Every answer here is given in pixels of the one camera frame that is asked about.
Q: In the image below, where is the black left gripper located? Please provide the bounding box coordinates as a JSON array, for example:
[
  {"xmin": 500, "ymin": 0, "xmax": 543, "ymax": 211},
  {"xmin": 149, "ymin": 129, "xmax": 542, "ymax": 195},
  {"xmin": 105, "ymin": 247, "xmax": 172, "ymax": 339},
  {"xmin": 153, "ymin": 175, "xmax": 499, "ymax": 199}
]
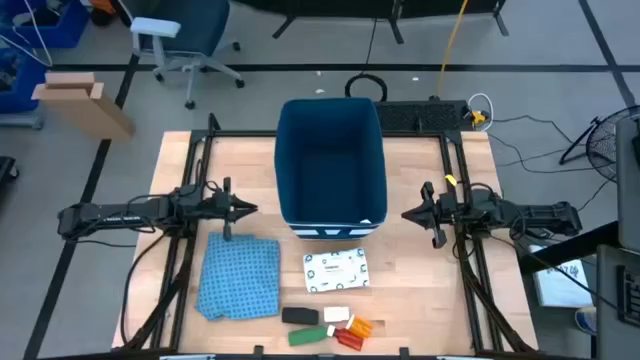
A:
[{"xmin": 207, "ymin": 177, "xmax": 259, "ymax": 242}]

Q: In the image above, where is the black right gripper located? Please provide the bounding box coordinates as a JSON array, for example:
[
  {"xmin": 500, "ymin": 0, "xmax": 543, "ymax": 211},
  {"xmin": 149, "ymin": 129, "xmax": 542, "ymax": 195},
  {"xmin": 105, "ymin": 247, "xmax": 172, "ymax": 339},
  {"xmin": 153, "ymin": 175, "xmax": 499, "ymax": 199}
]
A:
[{"xmin": 401, "ymin": 181, "xmax": 459, "ymax": 250}]

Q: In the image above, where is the white gauze roll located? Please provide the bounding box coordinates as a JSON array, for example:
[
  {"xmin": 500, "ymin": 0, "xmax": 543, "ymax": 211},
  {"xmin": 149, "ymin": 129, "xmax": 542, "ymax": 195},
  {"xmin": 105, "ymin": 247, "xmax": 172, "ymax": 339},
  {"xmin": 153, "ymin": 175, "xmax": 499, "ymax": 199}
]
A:
[{"xmin": 322, "ymin": 305, "xmax": 351, "ymax": 324}]

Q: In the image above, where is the navy white striped fabric bin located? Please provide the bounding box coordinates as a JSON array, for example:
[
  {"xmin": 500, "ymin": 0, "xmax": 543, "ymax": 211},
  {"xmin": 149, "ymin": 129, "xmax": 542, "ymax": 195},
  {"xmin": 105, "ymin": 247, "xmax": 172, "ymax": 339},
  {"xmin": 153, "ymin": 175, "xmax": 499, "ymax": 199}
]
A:
[{"xmin": 273, "ymin": 96, "xmax": 389, "ymax": 242}]

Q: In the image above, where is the blue patterned cloth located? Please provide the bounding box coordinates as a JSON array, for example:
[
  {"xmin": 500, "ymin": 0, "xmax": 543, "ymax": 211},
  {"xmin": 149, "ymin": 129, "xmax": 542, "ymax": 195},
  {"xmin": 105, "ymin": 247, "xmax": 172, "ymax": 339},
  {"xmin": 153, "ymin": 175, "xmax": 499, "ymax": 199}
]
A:
[{"xmin": 195, "ymin": 231, "xmax": 282, "ymax": 322}]

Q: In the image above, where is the black vented control box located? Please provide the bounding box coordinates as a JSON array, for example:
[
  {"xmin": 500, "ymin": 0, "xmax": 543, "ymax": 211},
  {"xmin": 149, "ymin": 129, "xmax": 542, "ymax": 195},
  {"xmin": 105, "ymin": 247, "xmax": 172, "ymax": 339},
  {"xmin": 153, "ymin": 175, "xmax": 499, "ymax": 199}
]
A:
[{"xmin": 374, "ymin": 99, "xmax": 475, "ymax": 134}]

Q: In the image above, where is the white printed supply packet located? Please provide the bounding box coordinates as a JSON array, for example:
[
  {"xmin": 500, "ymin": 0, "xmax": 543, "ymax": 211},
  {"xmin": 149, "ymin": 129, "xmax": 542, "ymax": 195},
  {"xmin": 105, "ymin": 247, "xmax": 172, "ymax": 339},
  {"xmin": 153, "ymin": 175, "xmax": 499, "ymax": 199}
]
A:
[{"xmin": 302, "ymin": 246, "xmax": 372, "ymax": 294}]

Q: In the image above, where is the black rectangular block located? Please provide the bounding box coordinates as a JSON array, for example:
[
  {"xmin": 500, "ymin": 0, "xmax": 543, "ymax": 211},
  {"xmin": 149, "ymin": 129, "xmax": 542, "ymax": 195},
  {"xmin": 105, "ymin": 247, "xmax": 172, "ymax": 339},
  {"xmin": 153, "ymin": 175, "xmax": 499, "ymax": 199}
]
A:
[{"xmin": 280, "ymin": 306, "xmax": 320, "ymax": 327}]

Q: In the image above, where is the blurry white round object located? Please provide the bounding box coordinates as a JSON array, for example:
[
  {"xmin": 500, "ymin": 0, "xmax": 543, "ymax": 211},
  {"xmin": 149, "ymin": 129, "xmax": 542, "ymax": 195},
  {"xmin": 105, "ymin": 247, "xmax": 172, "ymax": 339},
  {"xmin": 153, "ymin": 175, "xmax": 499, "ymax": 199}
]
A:
[{"xmin": 326, "ymin": 324, "xmax": 365, "ymax": 353}]

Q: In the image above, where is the green bandage roll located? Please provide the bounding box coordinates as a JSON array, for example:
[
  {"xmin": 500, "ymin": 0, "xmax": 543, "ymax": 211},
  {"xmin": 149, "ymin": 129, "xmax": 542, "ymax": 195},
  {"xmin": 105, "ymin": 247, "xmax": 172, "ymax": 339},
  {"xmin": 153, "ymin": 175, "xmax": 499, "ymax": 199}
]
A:
[{"xmin": 287, "ymin": 324, "xmax": 330, "ymax": 348}]

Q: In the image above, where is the grey office chair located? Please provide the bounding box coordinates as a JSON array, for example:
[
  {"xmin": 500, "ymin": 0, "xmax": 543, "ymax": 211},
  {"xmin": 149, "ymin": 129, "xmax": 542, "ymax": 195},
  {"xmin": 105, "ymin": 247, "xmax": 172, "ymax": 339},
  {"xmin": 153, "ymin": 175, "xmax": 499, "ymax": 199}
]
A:
[{"xmin": 128, "ymin": 0, "xmax": 247, "ymax": 111}]

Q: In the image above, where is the brown cardboard box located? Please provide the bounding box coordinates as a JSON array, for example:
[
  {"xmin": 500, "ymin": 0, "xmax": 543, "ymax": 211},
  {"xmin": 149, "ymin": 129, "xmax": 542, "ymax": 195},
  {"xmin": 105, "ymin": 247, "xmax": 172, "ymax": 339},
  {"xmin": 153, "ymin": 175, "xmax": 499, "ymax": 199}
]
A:
[{"xmin": 30, "ymin": 71, "xmax": 137, "ymax": 142}]

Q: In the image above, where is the black floor fan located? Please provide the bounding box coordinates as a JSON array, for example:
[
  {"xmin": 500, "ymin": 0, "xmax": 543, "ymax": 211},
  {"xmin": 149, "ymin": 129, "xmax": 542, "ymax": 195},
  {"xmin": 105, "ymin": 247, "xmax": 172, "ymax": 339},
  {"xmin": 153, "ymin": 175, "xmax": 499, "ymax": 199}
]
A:
[{"xmin": 558, "ymin": 104, "xmax": 640, "ymax": 184}]

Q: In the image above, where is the black partition panel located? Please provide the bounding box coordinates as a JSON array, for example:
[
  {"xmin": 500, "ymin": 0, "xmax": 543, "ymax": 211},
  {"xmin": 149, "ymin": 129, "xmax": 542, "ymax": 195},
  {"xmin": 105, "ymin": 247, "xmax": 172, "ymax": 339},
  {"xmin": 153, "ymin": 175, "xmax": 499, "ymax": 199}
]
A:
[{"xmin": 233, "ymin": 0, "xmax": 512, "ymax": 45}]

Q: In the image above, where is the blue storage crate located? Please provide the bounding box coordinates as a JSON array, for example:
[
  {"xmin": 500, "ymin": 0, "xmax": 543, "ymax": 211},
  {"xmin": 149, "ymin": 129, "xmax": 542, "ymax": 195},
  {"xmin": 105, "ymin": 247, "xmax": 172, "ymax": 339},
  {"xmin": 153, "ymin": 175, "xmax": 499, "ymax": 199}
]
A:
[
  {"xmin": 0, "ymin": 0, "xmax": 92, "ymax": 50},
  {"xmin": 0, "ymin": 48, "xmax": 49, "ymax": 114}
]

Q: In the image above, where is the black aluminium table frame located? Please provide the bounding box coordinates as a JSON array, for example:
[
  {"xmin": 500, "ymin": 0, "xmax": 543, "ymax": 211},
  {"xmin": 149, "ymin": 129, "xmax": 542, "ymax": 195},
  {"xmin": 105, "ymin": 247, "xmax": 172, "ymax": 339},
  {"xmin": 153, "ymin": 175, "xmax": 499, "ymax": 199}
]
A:
[{"xmin": 118, "ymin": 112, "xmax": 540, "ymax": 357}]

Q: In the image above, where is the black floor cable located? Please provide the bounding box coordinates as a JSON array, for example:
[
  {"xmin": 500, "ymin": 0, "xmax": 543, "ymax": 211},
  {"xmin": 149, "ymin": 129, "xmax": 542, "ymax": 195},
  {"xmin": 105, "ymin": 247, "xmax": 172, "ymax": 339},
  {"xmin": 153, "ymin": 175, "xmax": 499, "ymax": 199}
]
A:
[{"xmin": 486, "ymin": 114, "xmax": 612, "ymax": 175}]

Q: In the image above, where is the white cable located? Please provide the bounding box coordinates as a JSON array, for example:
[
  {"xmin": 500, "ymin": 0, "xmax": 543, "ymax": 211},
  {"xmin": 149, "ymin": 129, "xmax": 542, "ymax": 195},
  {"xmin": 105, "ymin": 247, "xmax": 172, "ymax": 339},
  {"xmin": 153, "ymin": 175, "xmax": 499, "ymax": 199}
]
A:
[{"xmin": 466, "ymin": 91, "xmax": 495, "ymax": 133}]

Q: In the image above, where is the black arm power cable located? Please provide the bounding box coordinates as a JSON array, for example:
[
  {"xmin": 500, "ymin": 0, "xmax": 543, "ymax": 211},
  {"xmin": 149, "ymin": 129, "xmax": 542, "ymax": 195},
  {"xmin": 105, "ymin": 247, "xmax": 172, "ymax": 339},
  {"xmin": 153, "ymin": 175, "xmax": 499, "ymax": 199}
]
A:
[{"xmin": 119, "ymin": 231, "xmax": 167, "ymax": 347}]

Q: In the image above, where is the black coiled cable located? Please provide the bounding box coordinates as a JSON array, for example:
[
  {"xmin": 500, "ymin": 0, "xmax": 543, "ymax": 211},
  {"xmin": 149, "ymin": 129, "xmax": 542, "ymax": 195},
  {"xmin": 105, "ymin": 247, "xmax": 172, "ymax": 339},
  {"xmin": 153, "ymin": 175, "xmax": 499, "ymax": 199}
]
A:
[{"xmin": 344, "ymin": 17, "xmax": 389, "ymax": 103}]

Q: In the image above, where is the yellow cable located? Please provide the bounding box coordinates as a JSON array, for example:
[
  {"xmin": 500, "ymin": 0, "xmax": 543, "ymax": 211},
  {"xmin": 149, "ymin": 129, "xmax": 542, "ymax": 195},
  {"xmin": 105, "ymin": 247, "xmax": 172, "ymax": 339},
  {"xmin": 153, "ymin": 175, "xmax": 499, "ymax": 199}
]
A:
[{"xmin": 436, "ymin": 0, "xmax": 470, "ymax": 99}]

